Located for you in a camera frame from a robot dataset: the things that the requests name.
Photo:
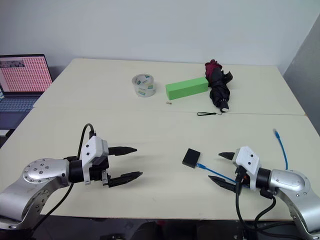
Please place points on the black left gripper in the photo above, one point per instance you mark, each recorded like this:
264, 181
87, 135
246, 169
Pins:
98, 173

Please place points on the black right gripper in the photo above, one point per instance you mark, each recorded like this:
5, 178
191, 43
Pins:
243, 178

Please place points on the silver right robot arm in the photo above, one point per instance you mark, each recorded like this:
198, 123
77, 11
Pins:
292, 182

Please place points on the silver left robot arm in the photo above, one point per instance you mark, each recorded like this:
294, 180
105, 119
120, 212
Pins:
42, 172

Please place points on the small black box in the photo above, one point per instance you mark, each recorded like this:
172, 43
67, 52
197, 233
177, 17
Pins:
191, 157

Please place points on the small clear plug piece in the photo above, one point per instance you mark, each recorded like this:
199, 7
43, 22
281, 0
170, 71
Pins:
168, 102

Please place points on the clear packing tape roll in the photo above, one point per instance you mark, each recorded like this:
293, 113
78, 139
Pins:
145, 86

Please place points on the folded black and red umbrella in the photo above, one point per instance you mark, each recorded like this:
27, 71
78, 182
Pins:
219, 87

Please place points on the green rectangular block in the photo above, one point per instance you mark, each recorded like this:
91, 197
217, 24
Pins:
186, 88

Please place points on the grey partition panel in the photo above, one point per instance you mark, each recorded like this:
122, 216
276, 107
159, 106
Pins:
303, 75

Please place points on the open laptop with pink screen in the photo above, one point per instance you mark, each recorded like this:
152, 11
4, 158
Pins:
23, 75

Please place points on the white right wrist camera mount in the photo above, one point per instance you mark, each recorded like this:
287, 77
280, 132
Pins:
247, 158

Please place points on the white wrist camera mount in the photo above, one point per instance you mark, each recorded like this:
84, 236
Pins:
247, 158
92, 147

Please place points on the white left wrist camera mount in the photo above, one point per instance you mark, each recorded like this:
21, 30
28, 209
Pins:
92, 147

